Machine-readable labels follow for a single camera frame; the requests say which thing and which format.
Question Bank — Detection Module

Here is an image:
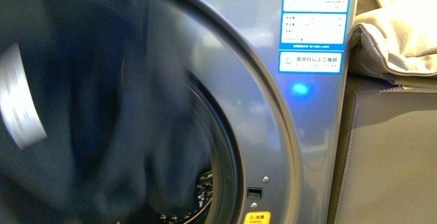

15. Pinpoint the beige blanket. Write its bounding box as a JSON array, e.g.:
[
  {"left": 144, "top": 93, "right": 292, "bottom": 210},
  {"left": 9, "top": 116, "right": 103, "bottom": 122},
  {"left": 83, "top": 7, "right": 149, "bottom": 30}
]
[{"left": 348, "top": 0, "right": 436, "bottom": 92}]

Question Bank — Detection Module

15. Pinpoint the orange warning sticker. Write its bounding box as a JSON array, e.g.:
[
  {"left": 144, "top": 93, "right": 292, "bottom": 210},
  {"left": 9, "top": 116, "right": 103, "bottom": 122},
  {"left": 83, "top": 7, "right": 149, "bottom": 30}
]
[{"left": 243, "top": 211, "right": 271, "bottom": 224}]

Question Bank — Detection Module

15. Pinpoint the steel washing machine drum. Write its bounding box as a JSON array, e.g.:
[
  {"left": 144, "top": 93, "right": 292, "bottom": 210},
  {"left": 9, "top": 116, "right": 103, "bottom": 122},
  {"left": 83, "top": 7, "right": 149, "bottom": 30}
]
[{"left": 154, "top": 168, "right": 213, "bottom": 223}]

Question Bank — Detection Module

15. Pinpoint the dark navy garment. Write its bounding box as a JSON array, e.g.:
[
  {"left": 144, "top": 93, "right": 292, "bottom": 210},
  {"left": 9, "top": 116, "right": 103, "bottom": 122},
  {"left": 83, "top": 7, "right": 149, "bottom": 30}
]
[{"left": 1, "top": 0, "right": 210, "bottom": 223}]

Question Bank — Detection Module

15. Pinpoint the grey front-load washing machine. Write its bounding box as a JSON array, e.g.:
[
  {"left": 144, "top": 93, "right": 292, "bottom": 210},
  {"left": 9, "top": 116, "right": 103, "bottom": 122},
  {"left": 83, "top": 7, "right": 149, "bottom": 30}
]
[{"left": 109, "top": 0, "right": 356, "bottom": 223}]

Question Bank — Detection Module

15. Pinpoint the blue white energy label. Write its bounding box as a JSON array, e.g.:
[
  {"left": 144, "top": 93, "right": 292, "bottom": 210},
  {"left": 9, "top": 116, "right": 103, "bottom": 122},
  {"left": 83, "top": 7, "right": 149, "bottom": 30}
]
[{"left": 278, "top": 0, "right": 350, "bottom": 74}]

